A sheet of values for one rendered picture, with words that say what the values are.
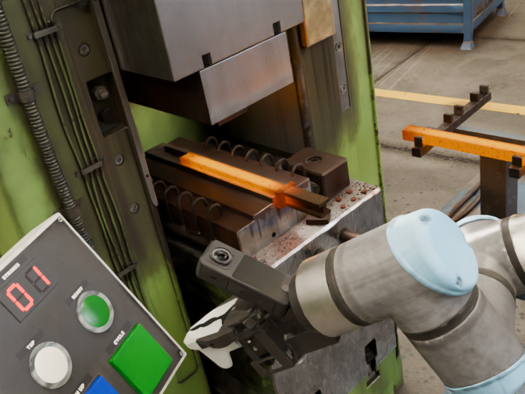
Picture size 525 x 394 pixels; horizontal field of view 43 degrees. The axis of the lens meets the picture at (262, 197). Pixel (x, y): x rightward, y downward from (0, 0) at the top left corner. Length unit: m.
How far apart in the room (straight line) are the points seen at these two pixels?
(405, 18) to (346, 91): 3.42
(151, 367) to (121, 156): 0.41
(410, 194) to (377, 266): 2.50
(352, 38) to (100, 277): 0.88
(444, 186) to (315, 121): 1.75
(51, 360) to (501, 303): 0.53
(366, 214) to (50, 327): 0.73
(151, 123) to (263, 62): 0.53
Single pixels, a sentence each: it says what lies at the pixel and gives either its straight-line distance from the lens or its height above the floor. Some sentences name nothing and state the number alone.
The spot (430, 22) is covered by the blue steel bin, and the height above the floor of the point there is 0.17.
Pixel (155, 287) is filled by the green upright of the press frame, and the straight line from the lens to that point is 1.33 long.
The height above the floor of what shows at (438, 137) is 0.99.
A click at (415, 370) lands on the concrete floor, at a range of 2.28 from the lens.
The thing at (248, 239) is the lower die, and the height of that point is 0.95.
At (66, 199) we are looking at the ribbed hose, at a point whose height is 1.14.
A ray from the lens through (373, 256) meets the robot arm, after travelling 0.66.
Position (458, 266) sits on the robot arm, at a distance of 0.66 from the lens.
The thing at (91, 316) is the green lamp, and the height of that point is 1.09.
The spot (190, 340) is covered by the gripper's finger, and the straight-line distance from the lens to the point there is 0.85.
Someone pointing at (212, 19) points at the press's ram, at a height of 1.36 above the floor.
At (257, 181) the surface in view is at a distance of 1.31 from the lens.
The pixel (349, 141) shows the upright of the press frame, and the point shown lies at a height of 0.91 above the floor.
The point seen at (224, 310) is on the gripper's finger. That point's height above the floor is 1.11.
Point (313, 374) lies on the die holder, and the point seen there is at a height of 0.61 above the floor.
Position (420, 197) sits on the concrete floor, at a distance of 3.13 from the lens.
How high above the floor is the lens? 1.62
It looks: 30 degrees down
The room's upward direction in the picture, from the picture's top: 11 degrees counter-clockwise
